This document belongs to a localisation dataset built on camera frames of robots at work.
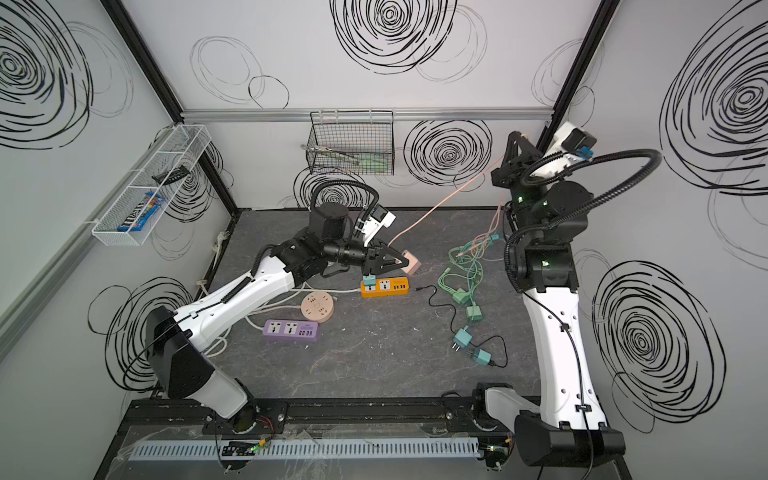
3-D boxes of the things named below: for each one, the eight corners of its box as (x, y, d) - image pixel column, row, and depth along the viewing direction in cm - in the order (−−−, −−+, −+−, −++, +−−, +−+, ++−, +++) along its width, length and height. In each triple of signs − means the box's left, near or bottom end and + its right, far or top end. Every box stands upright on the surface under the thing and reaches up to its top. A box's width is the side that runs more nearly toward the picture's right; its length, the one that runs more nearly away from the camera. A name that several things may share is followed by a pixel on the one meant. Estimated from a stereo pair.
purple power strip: (262, 340, 88) (259, 337, 86) (267, 323, 91) (264, 319, 89) (316, 340, 88) (315, 337, 86) (319, 323, 91) (318, 319, 89)
